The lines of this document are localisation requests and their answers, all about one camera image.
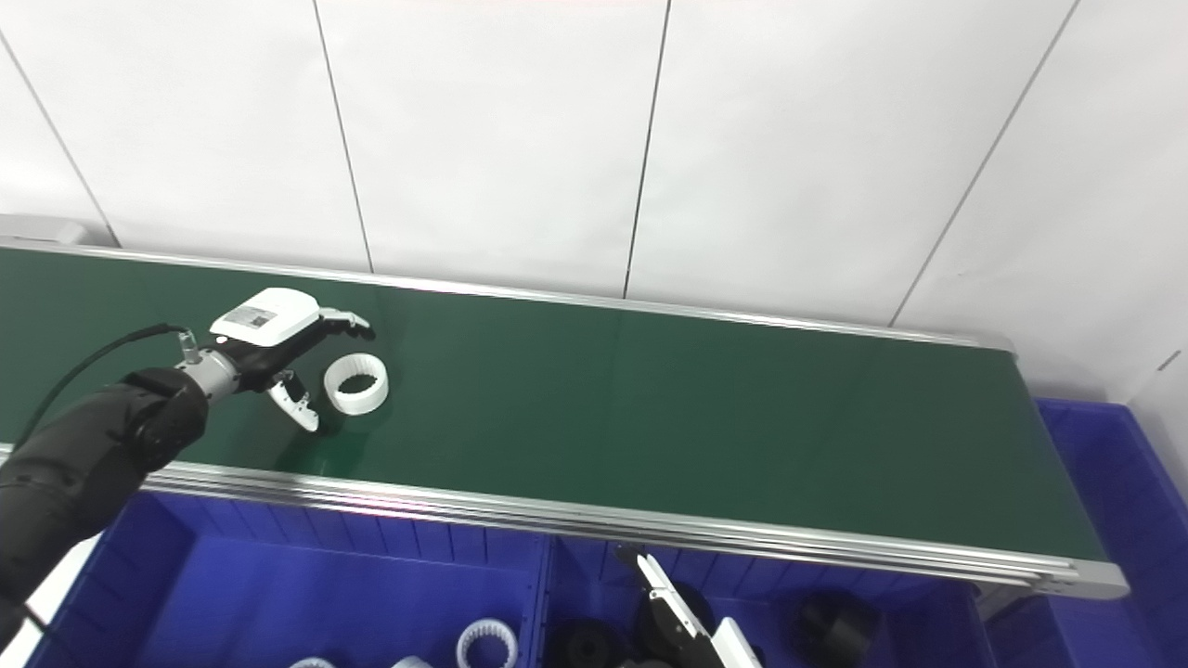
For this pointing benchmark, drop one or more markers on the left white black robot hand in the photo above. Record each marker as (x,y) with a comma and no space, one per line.
(269,320)

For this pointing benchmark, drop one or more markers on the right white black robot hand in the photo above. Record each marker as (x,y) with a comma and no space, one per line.
(691,649)

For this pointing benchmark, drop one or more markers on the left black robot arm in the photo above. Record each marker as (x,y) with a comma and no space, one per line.
(83,455)

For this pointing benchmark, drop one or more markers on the black cylinder part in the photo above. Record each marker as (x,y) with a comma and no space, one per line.
(835,631)

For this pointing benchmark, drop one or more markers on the green conveyor belt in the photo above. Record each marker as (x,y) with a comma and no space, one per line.
(557,518)
(650,417)

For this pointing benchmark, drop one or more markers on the blue bin with black parts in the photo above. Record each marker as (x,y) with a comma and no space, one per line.
(928,631)

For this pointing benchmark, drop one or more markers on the blue bin with white parts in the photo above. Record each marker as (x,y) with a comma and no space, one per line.
(278,594)

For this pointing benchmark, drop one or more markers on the white cylinder part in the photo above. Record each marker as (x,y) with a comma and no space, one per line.
(411,662)

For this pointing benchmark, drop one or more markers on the empty blue bin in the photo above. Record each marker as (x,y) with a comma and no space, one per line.
(1104,520)

